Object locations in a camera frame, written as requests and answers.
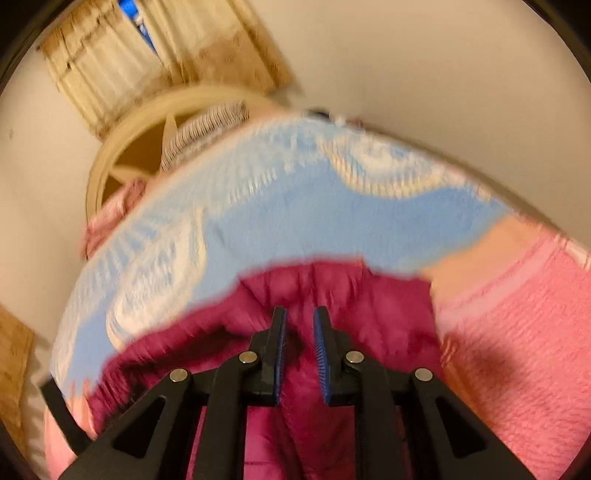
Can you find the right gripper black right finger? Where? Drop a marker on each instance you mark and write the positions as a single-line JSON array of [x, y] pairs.
[[407, 425]]

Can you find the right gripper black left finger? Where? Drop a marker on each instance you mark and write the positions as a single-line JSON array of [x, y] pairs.
[[191, 425]]

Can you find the magenta quilted puffer jacket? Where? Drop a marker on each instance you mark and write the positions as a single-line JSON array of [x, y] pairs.
[[390, 319]]

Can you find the beige side curtain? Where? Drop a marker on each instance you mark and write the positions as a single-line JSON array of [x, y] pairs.
[[16, 341]]

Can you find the pink and blue bedspread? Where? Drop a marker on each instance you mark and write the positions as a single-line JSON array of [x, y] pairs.
[[511, 296]]

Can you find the folded pink floral blanket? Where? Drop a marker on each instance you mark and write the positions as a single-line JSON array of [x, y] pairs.
[[110, 215]]

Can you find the striped grey pillow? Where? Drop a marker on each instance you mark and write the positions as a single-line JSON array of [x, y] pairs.
[[199, 132]]

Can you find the cream wooden headboard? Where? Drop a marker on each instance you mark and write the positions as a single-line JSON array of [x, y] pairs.
[[134, 146]]

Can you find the dark object beside bed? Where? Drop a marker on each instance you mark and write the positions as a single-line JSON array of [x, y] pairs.
[[326, 116]]

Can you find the beige window curtain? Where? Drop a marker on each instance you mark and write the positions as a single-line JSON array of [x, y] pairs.
[[104, 66]]

